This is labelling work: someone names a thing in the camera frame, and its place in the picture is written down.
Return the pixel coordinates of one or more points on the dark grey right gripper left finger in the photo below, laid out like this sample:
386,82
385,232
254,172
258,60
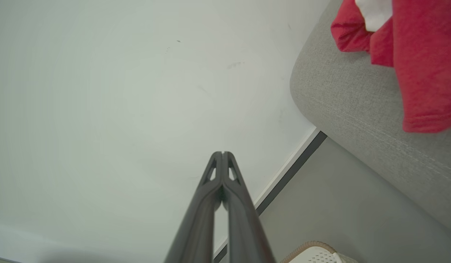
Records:
196,223

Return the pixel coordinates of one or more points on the white and grey baseboard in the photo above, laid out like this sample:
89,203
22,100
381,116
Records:
284,171

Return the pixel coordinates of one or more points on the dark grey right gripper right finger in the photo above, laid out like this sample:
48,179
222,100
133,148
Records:
243,223

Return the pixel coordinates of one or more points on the red garment with white trim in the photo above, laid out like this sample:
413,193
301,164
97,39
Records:
423,54

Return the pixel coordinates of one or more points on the white laundry basket tan rim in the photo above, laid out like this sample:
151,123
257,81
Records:
317,255

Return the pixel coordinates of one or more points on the grey fabric sofa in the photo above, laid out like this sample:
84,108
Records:
360,102

